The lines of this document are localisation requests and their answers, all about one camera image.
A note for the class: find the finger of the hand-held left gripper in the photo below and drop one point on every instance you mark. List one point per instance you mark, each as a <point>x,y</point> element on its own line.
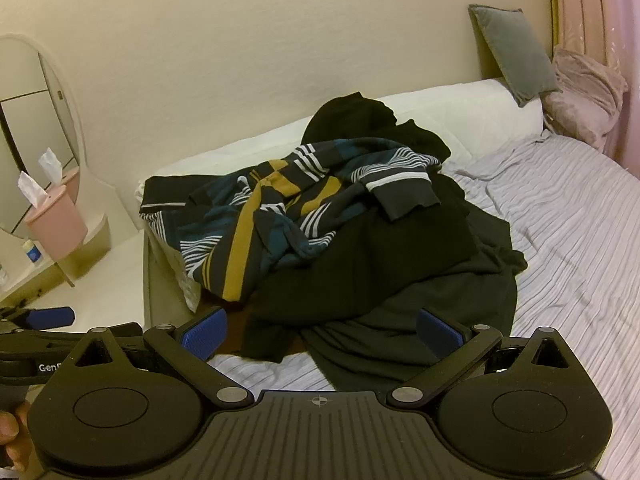
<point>115,332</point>
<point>50,316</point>

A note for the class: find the large black garment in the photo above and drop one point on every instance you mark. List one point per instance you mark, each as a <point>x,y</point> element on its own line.
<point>400,240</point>

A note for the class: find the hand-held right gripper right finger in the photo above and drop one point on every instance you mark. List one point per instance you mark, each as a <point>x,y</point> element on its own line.
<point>436,334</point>

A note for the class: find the pink tissue box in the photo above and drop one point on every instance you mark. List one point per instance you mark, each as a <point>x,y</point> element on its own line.
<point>57,225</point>

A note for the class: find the grey cushion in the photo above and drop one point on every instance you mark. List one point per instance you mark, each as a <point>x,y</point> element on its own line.
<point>520,50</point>

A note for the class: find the oval white-framed mirror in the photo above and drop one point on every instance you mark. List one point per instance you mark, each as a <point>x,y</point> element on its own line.
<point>30,110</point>

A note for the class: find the white dressing table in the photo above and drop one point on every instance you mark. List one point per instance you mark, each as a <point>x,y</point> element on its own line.
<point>105,270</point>

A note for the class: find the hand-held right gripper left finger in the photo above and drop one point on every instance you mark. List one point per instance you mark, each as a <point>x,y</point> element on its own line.
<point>204,336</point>

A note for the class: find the pink pillow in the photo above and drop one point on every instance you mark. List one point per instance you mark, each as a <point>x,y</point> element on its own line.
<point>585,95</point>

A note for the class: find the dark grey garment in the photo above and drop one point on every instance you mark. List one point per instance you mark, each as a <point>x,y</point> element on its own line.
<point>380,345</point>

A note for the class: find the striped knit sweater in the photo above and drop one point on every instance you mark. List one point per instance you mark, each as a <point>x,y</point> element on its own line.
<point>235,240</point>

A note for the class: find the person's left hand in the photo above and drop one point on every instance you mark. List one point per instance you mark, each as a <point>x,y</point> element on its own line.
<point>10,429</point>

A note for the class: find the pink curtain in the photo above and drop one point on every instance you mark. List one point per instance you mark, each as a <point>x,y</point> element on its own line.
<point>605,10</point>

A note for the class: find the small white bottle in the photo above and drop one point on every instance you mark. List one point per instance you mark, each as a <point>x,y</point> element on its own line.
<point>32,252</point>

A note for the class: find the white tissue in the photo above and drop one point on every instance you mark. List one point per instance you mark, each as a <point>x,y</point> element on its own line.
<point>31,189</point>

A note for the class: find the long white pillow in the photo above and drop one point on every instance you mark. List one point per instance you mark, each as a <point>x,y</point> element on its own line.
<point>480,110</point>

